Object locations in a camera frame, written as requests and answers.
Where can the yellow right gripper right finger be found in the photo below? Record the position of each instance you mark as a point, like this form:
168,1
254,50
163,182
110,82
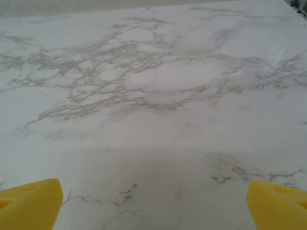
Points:
278,208

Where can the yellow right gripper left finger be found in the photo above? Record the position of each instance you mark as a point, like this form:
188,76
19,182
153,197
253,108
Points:
28,206

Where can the aluminium side rail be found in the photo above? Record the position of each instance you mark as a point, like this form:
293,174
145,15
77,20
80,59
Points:
299,4

